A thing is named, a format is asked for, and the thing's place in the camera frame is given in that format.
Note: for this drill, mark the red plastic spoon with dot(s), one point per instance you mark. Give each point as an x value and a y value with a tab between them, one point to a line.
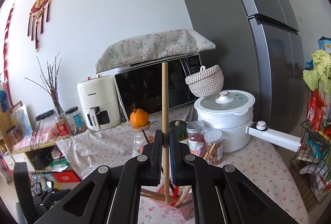
174	196

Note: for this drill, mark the black wire rack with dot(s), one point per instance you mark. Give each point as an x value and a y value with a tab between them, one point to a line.
310	167

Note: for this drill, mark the grey refrigerator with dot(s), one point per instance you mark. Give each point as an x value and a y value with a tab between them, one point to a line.
259	50

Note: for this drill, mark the jar of red snacks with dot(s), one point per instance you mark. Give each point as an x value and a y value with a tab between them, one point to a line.
195	133

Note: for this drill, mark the red label glass jar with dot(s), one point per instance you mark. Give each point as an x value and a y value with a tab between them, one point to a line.
62	126

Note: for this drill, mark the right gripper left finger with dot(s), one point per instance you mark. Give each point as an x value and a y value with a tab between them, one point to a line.
111	195

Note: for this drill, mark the wooden chopstick pair end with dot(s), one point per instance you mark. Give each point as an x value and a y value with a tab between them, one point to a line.
207	155

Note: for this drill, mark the floral cloth cover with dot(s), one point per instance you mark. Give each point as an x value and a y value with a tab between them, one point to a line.
150	47

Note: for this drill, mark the black microwave oven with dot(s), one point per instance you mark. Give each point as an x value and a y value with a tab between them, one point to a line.
140	86

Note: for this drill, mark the woven white basket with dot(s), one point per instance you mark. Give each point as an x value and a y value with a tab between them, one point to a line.
206	82

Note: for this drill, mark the wooden chopstick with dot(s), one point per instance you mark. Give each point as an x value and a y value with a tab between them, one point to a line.
183	197
153	195
165	131

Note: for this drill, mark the dried branches in vase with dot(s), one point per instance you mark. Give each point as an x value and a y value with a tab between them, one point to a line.
49	80

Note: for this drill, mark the blue label glass jar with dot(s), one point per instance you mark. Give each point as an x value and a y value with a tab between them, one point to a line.
75	120

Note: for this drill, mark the pink perforated utensil basket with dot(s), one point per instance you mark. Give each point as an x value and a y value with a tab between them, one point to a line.
183	212

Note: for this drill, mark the orange pumpkin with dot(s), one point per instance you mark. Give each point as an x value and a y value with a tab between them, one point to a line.
138	117

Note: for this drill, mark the red chinese knot ornament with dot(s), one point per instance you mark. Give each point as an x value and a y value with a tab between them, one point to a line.
38	16

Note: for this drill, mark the jar of dried fruit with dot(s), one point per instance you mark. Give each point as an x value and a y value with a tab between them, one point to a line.
214	136

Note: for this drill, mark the glass jar with tangerines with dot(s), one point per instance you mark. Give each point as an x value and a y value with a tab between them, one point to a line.
141	137

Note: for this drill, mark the white electric pot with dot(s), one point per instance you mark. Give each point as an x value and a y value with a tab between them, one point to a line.
232	113

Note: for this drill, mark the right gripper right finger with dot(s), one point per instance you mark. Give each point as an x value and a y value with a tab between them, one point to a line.
221	194

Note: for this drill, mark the dark green squash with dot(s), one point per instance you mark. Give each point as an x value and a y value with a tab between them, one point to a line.
178	128

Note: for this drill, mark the white air fryer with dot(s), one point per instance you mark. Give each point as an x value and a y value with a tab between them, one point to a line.
99	102

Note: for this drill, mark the cherry print tablecloth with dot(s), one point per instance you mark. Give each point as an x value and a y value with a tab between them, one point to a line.
258	160

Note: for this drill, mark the napa cabbage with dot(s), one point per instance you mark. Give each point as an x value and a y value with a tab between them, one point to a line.
319	76

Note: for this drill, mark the red plastic bag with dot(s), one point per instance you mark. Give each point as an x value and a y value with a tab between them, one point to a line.
315	111

